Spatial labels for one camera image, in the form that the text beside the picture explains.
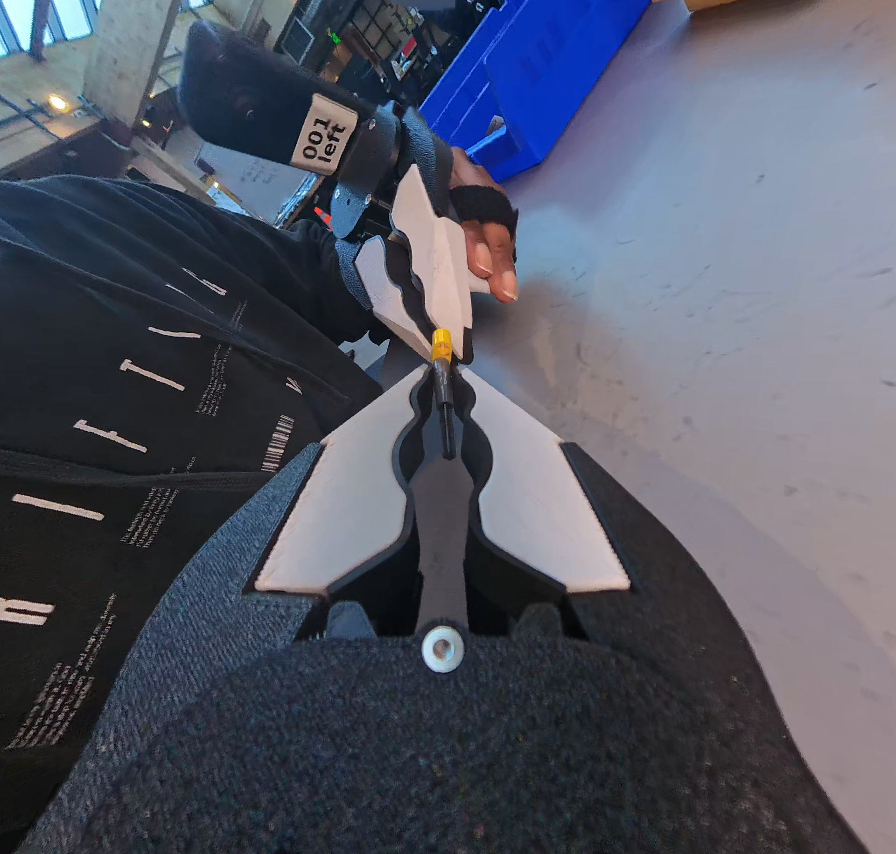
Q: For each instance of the blue plastic bin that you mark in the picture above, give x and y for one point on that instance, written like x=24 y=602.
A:
x=560 y=63

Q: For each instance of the grey axle pin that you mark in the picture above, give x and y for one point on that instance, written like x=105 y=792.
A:
x=446 y=434

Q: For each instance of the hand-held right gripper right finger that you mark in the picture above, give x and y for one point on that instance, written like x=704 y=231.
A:
x=546 y=511

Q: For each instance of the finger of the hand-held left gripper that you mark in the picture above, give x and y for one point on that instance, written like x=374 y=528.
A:
x=381 y=287
x=437 y=259

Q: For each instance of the concrete pillar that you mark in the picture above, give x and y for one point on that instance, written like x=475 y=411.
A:
x=133 y=35

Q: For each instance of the person's left hand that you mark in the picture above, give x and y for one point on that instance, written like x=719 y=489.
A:
x=497 y=259

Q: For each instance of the grey desk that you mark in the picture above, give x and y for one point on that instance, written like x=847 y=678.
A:
x=700 y=308

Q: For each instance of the person's left forearm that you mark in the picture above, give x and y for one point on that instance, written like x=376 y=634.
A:
x=322 y=273

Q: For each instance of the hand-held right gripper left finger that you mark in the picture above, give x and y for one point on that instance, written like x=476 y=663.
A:
x=336 y=511

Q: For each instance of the person's black hoodie torso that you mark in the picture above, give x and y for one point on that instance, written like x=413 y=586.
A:
x=105 y=378

